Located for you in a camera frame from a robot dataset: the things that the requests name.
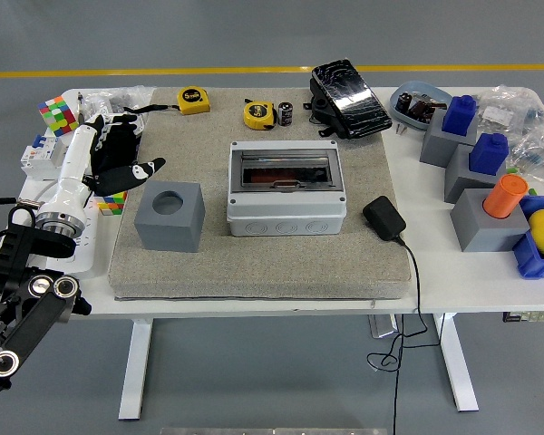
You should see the small bright puzzle cube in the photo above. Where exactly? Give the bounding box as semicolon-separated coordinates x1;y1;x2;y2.
94;190;129;218

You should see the light blue oval dish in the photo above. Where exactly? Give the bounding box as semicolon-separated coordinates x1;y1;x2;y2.
390;80;453;132

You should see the grey square holder block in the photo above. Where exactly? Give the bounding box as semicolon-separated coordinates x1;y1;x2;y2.
450;188;531;254
419;108;480;169
443;142;509;204
133;180;205;253

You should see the blue plastic block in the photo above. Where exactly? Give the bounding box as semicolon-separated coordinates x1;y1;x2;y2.
442;94;478;136
468;132;510;177

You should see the blue plastic bin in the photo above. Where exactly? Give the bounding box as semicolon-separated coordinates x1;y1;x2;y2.
512;195;544;281

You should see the white power strip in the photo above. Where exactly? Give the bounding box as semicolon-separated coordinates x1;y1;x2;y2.
44;198;99;278

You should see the silver box under table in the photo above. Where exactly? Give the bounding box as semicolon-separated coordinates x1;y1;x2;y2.
368;313;399;339

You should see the yellow tape measure black strap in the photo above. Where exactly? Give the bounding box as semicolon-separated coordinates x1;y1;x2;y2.
122;85;212;116

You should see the grey-brown mat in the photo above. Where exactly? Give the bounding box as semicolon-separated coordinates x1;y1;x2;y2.
107;87;413;301

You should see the orange cylinder battery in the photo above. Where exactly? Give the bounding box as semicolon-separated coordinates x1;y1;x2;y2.
242;167;300;185
482;174;529;219

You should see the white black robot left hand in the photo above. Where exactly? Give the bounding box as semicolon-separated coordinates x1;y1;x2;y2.
36;112;167;227

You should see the brown cylinder capacitor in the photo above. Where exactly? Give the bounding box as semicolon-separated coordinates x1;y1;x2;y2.
410;100;436;126

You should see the white circuit breaker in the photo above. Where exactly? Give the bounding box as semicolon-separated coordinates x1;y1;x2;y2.
20;133;73;182

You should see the white table leg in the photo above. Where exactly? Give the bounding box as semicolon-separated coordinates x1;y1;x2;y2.
118;318;154;421
432;312;481;412

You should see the black power adapter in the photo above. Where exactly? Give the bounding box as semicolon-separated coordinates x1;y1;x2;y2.
362;195;408;242

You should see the glossy black case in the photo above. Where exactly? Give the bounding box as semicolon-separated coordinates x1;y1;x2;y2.
309;58;393;140

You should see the black adapter cord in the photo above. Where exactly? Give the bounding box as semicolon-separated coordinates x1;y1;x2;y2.
366;236;442;435

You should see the black cloth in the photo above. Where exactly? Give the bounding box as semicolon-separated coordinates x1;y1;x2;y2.
88;115;142;182

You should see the small yellow tape measure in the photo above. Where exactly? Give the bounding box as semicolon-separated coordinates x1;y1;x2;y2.
243;98;277;131

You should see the grey electrical junction box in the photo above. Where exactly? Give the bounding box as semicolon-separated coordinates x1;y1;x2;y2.
227;140;348;237

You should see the large pastel puzzle cube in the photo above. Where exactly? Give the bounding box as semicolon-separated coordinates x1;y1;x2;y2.
37;95;82;137

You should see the clear plastic parts bag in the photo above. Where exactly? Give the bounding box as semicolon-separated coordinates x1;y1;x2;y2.
507;118;544;183
473;84;544;137
83;85;158;137

